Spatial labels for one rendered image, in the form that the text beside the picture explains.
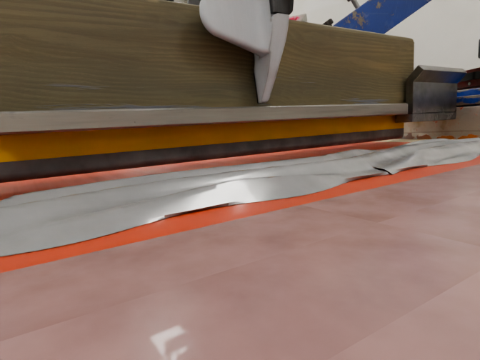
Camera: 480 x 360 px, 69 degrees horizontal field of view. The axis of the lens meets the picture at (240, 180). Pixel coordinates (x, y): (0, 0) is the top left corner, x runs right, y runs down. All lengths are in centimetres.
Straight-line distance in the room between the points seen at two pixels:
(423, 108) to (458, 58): 201
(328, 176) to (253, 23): 12
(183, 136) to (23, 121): 9
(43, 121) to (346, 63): 23
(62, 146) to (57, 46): 5
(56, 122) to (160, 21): 9
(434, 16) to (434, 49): 19
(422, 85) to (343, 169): 23
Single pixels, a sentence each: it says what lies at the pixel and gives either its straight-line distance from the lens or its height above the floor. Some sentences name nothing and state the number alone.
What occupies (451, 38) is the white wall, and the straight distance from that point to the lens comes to 244.
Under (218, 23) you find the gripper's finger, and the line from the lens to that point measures 22.
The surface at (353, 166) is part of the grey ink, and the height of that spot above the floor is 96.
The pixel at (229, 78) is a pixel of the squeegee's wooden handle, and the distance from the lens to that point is 24.
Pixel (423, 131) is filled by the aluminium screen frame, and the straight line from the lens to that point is 47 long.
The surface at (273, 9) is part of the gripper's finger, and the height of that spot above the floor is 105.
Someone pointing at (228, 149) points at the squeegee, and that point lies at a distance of 25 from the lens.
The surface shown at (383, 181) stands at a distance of 17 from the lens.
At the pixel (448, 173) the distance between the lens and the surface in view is 19.
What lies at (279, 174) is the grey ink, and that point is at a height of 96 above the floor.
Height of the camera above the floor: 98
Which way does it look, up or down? 9 degrees down
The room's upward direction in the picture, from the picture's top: 3 degrees counter-clockwise
